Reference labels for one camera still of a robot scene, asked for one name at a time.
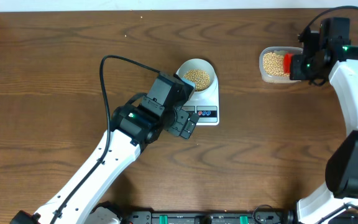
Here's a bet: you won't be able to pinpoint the red plastic measuring scoop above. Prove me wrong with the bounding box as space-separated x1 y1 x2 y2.
283 53 294 74

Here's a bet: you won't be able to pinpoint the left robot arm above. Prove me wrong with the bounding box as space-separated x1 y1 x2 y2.
11 73 199 223

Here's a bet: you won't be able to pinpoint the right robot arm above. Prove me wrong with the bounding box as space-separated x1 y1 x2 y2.
288 17 358 223

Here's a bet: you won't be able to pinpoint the white digital kitchen scale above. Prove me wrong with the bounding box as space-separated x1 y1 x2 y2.
183 80 219 126

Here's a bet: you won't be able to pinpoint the grey round bowl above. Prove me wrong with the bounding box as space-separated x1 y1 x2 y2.
177 58 218 92

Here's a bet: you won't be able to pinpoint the clear plastic bean container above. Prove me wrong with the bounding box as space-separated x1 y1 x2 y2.
259 47 303 84

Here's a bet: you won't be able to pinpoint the soybeans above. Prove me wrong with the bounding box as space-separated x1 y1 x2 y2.
262 52 285 77

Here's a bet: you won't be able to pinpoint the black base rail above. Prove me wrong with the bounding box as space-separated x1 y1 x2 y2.
90 202 358 224

